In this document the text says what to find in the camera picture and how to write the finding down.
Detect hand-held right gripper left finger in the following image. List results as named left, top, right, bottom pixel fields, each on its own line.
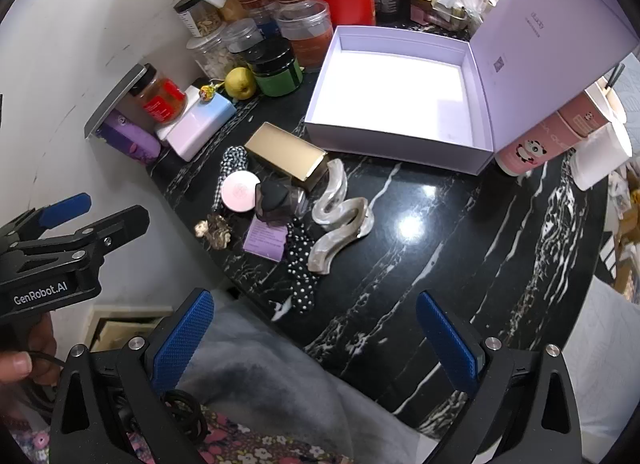
left=49, top=288, right=215, bottom=464

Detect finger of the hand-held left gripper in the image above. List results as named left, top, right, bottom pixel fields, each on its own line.
left=19, top=204, right=151, bottom=269
left=0, top=193, right=93, bottom=246

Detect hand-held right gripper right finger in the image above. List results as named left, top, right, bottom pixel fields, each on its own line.
left=416, top=290, right=583, bottom=464

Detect gold flower hair clip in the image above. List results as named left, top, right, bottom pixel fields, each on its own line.
left=194, top=214, right=233, bottom=250

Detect pink round compact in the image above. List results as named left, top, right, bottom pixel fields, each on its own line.
left=221, top=171, right=261, bottom=212

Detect small purple carton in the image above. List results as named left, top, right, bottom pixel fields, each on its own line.
left=242, top=216, right=290, bottom=262

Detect black white gingham hair bow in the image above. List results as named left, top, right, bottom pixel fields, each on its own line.
left=212, top=145, right=248, bottom=207

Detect black polka dot scrunchie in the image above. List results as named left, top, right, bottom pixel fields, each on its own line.
left=285, top=216, right=321, bottom=317

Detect wavy pearly hair claw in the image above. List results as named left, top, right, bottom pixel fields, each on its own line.
left=306, top=196, right=376, bottom=277

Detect smoky translucent case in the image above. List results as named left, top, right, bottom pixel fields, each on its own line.
left=254, top=180, right=308, bottom=222

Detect gold rectangular box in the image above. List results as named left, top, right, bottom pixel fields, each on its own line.
left=244, top=122, right=331, bottom=193

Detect clear pearly hair claw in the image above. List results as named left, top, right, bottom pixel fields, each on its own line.
left=311, top=159, right=351, bottom=225

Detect lavender gift box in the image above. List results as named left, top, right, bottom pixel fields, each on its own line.
left=302, top=0, right=640, bottom=176

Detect person's left hand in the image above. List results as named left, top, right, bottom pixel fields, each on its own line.
left=0, top=315, right=66, bottom=425

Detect grey metal plate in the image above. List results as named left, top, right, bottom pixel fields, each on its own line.
left=82, top=64, right=148, bottom=140

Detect white blue power bank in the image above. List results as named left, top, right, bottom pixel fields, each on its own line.
left=155, top=85, right=237, bottom=162

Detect floral printed cloth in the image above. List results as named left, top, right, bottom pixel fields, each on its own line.
left=15, top=409, right=351, bottom=464

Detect red label glass jar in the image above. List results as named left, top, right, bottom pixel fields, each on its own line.
left=127, top=64, right=188, bottom=125

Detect white quilted cloth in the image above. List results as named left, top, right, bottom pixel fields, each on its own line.
left=560, top=276, right=640, bottom=440

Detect yellow green pear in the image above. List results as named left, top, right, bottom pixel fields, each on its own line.
left=224, top=67, right=257, bottom=100

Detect clear jar of white slices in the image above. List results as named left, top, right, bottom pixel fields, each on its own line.
left=186, top=26, right=236, bottom=80

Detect green jar black lid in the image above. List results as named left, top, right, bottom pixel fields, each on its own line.
left=247, top=39, right=305, bottom=97

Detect pink panda paper cup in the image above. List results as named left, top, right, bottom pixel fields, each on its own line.
left=495, top=91, right=613, bottom=177

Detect clear jar of nuts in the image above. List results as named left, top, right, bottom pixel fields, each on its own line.
left=173, top=0, right=223, bottom=40

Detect clear jar dark contents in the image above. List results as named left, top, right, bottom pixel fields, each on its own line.
left=222, top=18, right=266, bottom=67

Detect clear jar blue label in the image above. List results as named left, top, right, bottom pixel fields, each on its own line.
left=248, top=3, right=283, bottom=40

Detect clear jar red-brown contents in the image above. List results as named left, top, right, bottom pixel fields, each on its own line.
left=276, top=0, right=335, bottom=72

